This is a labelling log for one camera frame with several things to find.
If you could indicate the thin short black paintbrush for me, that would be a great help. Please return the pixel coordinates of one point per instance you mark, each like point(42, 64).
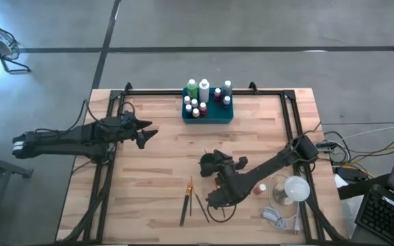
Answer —
point(190, 201)

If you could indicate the large green paint bottle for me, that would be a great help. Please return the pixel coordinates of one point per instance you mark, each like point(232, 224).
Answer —
point(192, 89)

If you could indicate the black keyboard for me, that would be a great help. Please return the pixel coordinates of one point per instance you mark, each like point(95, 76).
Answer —
point(388, 222)

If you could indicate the blue plastic tray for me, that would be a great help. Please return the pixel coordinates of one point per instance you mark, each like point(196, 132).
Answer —
point(217, 114)

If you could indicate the black power brick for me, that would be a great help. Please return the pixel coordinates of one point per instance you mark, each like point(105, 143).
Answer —
point(351, 173)

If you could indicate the orange paint bottle white cap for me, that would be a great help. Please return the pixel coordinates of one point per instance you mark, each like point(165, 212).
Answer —
point(259, 189)

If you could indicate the dark blue paint bottle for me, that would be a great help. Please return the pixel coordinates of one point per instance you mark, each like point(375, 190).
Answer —
point(188, 109)

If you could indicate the magenta red paint bottle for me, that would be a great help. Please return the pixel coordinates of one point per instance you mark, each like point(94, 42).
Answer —
point(217, 95)

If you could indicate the white paper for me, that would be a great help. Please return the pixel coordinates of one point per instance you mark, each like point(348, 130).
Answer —
point(339, 182)

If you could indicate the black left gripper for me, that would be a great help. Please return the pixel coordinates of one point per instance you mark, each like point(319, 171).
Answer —
point(116, 130)

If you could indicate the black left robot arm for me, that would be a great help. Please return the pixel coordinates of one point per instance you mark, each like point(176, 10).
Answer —
point(56, 141)

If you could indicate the black aluminium table frame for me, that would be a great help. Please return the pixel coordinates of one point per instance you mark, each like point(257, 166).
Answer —
point(265, 92)

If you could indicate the large white plastic bottle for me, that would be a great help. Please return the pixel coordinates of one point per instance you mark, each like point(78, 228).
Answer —
point(204, 90)

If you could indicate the thick black paintbrush gold ferrule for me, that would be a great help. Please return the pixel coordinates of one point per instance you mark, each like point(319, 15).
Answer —
point(185, 208)

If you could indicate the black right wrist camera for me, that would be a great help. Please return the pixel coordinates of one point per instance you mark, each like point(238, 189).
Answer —
point(217, 200)

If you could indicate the white globe table lamp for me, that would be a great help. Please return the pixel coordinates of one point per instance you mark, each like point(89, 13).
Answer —
point(297, 188)

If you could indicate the black side stand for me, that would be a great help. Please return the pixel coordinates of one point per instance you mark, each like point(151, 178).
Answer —
point(12, 169)

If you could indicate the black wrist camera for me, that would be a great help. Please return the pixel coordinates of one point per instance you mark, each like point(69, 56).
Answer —
point(217, 200)
point(127, 119)

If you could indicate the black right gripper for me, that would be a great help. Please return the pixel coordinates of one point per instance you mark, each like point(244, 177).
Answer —
point(227, 176)

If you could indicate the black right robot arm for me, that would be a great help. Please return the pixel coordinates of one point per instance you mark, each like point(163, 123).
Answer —
point(269, 167)

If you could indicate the black desk bar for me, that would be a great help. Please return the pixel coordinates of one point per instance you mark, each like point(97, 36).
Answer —
point(361, 187)

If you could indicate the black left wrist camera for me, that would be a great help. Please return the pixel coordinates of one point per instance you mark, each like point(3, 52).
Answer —
point(127, 119)

